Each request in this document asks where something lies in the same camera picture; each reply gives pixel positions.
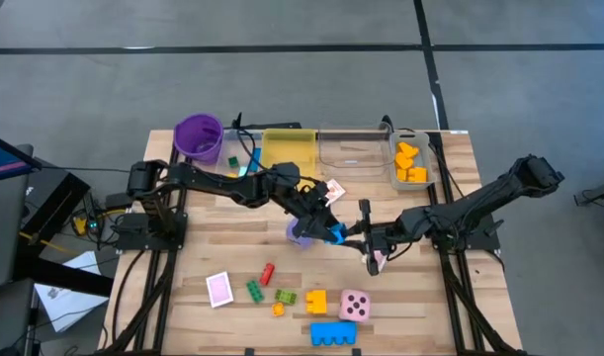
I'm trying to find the large yellow building brick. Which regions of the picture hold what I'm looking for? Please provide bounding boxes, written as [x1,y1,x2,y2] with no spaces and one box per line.
[304,290,328,315]

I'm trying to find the light green building brick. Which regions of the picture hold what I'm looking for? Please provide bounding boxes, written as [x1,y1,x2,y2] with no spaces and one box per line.
[274,288,299,306]

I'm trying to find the purple foam die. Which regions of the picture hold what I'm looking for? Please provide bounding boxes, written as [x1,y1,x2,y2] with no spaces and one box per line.
[285,217,316,250]

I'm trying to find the pink playing card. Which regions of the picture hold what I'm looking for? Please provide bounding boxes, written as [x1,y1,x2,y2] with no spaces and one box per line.
[205,271,235,309]

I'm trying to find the blue heart toy block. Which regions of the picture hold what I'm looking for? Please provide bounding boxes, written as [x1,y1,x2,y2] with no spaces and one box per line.
[329,222,350,247]

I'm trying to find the white paper sheets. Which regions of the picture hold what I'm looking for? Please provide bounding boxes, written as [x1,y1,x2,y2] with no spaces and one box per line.
[34,250,110,333]

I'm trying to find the large blue toy block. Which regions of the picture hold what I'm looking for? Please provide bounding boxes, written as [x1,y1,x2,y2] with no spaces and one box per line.
[309,321,358,347]

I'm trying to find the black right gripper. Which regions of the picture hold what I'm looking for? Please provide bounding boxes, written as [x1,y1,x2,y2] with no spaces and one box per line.
[341,199,406,277]

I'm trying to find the red-white playing card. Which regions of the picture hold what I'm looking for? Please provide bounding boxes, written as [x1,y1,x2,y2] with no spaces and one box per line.
[324,178,347,207]

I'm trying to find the small clear plastic bin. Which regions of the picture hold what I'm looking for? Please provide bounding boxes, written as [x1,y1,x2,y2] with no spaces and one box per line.
[215,129,266,189]

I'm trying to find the yellow translucent plastic bin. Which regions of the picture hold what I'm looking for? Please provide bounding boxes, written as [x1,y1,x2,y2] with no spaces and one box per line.
[257,128,317,202]

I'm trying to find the red oblong building brick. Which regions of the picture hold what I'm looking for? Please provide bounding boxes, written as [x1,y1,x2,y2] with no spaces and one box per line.
[259,262,277,287]

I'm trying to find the pink playing card box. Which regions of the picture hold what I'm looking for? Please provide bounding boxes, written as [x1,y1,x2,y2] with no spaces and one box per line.
[363,249,389,274]

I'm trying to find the dark green oblong brick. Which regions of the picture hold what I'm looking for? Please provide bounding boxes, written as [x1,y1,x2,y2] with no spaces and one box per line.
[245,279,266,304]

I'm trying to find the computer monitor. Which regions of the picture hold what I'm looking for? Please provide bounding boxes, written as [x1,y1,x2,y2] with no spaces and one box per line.
[0,130,42,185]

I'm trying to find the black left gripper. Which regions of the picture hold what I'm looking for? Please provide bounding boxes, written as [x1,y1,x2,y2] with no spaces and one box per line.
[289,187,346,244]

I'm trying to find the large clear plastic bin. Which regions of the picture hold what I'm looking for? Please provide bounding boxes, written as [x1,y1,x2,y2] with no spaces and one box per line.
[317,121,394,178]

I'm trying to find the pink foam die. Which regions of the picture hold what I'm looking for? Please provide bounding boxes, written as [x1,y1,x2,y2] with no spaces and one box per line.
[338,290,373,323]

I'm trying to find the grey plastic bin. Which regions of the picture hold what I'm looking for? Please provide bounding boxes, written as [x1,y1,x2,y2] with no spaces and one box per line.
[388,130,436,192]

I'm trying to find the purple plastic bucket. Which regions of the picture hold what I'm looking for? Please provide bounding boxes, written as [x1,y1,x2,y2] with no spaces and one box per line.
[172,113,225,164]

